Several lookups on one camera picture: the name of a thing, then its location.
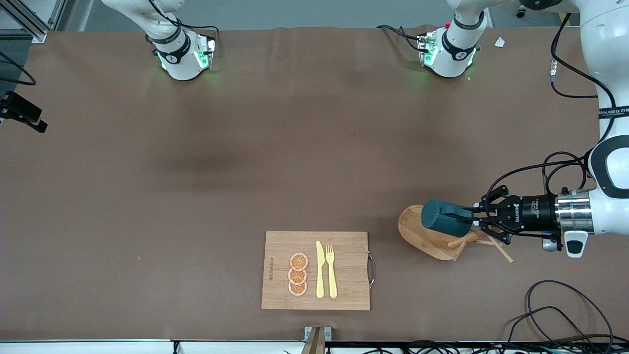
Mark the black caster wheel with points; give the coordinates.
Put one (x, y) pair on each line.
(521, 12)

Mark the white paper scrap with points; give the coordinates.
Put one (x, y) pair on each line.
(500, 42)

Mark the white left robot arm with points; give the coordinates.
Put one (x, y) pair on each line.
(609, 59)

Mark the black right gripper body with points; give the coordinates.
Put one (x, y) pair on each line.
(22, 112)

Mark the wooden mug rack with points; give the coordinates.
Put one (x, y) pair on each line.
(417, 233)

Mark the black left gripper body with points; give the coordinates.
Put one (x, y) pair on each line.
(534, 211)

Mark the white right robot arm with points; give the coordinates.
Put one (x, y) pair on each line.
(179, 66)

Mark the brown table cover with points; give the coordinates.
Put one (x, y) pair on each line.
(147, 196)

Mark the dark green mug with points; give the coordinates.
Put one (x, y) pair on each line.
(442, 219)

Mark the yellow plastic knife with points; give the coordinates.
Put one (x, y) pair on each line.
(320, 275)

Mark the toy orange slice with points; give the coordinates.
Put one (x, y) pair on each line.
(297, 289)
(297, 276)
(298, 261)

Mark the aluminium frame post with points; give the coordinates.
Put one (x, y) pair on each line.
(29, 25)

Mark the bamboo cutting board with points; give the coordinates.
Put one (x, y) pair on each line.
(349, 270)

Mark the yellow plastic fork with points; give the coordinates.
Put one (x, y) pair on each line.
(332, 280)

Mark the metal table edge bracket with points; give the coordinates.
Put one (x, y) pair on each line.
(314, 341)

